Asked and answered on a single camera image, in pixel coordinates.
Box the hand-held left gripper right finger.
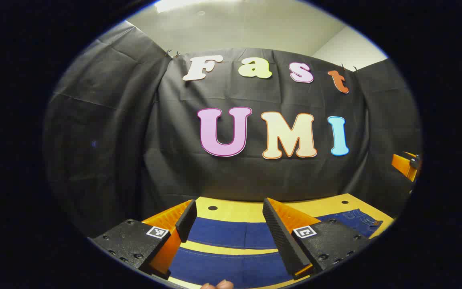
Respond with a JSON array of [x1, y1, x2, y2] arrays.
[[262, 197, 373, 281]]

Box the blue denim jeans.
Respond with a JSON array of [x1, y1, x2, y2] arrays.
[[168, 208, 384, 289]]

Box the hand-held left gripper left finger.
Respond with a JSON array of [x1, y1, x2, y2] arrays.
[[88, 199, 198, 280]]

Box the black backdrop cloth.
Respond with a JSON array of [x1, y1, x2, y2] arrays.
[[43, 26, 423, 238]]

